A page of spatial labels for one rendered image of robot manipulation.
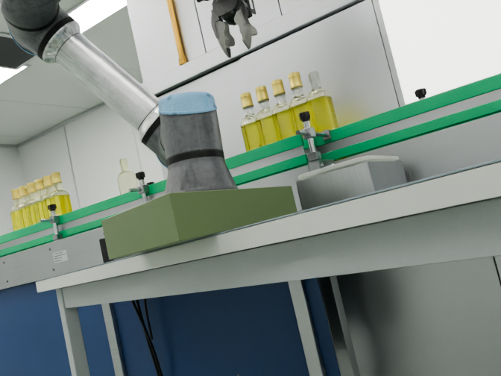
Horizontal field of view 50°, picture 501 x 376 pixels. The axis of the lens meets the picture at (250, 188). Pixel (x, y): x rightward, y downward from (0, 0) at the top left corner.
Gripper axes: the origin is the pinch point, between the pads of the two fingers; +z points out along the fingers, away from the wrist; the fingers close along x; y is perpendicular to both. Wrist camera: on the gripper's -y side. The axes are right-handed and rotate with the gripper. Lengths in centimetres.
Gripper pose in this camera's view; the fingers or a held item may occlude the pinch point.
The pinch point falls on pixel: (236, 47)
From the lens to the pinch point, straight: 132.1
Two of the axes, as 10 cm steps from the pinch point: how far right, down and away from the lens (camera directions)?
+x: -8.1, 2.4, 5.4
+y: 5.5, -0.5, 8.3
